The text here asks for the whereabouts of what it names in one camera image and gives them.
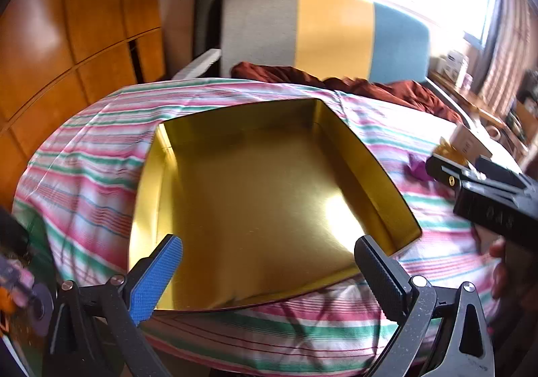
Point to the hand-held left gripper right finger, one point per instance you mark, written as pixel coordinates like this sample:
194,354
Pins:
378,276

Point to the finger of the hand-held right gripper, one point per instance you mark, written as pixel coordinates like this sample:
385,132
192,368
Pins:
500,173
445,171

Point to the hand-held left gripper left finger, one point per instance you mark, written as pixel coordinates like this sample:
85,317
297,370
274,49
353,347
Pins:
155,276

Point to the yellow sponge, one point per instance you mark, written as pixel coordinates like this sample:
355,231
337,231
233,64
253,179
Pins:
447,152

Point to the purple snack packet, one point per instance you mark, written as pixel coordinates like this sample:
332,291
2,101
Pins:
418,169

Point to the gold tin box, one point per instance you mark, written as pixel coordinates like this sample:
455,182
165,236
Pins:
260,200

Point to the person's right hand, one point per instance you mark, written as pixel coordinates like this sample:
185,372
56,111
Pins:
501,276

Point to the cream cardboard box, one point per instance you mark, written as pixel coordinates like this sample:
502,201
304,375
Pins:
468,143

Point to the wooden desk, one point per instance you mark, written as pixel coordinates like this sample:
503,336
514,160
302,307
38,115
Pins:
475,108

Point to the dark red blanket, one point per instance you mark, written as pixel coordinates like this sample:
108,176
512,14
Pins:
378,91

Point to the white carton with blue print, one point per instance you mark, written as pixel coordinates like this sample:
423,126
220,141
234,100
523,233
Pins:
454,64

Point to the grey metal disc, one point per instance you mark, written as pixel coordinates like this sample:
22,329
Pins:
41,309

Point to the pink patterned curtain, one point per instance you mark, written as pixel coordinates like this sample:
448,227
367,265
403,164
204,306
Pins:
510,45

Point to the striped bed sheet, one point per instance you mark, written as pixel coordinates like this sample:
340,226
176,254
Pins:
92,158

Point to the grey yellow blue chair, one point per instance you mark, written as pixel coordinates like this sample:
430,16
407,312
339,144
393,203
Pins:
328,32

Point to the wooden wardrobe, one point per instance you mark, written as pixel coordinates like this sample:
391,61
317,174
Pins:
63,24

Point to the black rolled mat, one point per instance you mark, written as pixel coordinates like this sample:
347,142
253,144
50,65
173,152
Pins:
206,11

